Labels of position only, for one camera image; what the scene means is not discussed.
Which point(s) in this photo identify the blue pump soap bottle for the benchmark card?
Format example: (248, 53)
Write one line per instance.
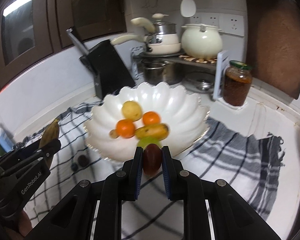
(5, 142)

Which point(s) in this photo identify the black knife block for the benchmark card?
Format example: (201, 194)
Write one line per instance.
(109, 71)

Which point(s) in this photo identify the white scalloped fruit bowl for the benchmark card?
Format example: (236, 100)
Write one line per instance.
(182, 112)

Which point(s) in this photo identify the small orange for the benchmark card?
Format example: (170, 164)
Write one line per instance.
(151, 117)

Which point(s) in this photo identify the cream saucepan with handle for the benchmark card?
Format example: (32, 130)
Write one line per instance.
(157, 44)

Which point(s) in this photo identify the brown spotted banana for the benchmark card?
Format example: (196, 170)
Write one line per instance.
(51, 133)

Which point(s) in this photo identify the red grape tomato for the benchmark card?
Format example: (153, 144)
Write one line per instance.
(152, 159)

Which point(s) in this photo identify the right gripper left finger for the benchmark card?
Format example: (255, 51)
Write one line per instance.
(93, 210)

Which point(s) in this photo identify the glass jar of preserves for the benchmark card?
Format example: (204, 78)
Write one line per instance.
(237, 82)

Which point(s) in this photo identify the dark shelf rack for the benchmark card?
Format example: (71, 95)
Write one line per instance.
(200, 78)

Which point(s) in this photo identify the steel lidded milk pot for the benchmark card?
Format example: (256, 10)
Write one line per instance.
(157, 26)

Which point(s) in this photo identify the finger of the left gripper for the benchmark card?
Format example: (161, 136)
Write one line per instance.
(19, 156)
(47, 151)

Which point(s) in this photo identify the small tan round fruit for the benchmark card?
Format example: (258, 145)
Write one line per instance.
(113, 134)

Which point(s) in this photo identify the cream ceramic pot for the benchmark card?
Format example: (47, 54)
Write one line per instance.
(201, 40)

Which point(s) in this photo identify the large orange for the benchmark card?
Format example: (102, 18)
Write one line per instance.
(125, 128)

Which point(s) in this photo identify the left hand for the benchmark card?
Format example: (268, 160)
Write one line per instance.
(14, 222)

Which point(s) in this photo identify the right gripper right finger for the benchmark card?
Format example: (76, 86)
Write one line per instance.
(212, 210)

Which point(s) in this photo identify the wooden trivet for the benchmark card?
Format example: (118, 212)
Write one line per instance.
(197, 60)

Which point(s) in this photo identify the large dark plum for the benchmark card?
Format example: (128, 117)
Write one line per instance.
(83, 160)

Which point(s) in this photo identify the brown wooden cutting board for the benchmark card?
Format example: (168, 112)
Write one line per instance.
(273, 46)

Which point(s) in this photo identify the checkered white kitchen cloth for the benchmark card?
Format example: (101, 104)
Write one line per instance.
(249, 165)

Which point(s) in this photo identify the yellow lemon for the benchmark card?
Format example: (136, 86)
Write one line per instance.
(131, 110)

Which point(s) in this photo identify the steel pot under rack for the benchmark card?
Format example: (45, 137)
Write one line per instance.
(155, 72)

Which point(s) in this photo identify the brown window frame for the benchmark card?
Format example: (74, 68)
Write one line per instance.
(33, 30)

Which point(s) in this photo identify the white rice spoon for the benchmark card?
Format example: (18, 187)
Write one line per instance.
(187, 8)

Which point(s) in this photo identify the green apple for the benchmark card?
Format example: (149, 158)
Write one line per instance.
(148, 142)

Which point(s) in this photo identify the white wall socket strip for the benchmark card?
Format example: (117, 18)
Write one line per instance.
(228, 23)

